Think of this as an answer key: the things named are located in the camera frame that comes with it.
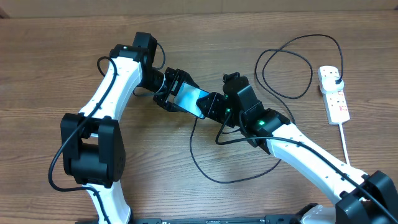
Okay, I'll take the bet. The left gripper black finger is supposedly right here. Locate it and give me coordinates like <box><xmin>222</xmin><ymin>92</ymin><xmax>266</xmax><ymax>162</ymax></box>
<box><xmin>161</xmin><ymin>101</ymin><xmax>188</xmax><ymax>113</ymax></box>
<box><xmin>178</xmin><ymin>70</ymin><xmax>199</xmax><ymax>88</ymax></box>

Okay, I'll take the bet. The Galaxy S24 smartphone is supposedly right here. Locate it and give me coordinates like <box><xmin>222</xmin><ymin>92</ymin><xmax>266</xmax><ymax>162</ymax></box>
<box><xmin>173</xmin><ymin>82</ymin><xmax>209</xmax><ymax>119</ymax></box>

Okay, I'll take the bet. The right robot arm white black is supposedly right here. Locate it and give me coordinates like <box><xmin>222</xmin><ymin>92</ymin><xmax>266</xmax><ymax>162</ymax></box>
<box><xmin>197</xmin><ymin>73</ymin><xmax>397</xmax><ymax>223</ymax></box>

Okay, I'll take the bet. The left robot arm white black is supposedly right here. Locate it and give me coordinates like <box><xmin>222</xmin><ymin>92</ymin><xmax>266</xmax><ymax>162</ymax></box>
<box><xmin>54</xmin><ymin>32</ymin><xmax>207</xmax><ymax>223</ymax></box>

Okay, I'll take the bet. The white charger plug adapter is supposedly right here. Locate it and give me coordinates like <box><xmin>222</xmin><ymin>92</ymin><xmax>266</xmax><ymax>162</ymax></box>
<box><xmin>320</xmin><ymin>77</ymin><xmax>345</xmax><ymax>94</ymax></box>

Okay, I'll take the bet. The white power strip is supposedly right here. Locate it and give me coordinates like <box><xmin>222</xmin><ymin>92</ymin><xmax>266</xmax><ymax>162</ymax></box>
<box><xmin>318</xmin><ymin>65</ymin><xmax>350</xmax><ymax>125</ymax></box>

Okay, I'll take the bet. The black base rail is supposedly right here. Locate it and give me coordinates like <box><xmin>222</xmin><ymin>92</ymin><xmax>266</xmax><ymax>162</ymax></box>
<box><xmin>133</xmin><ymin>214</ymin><xmax>300</xmax><ymax>224</ymax></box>

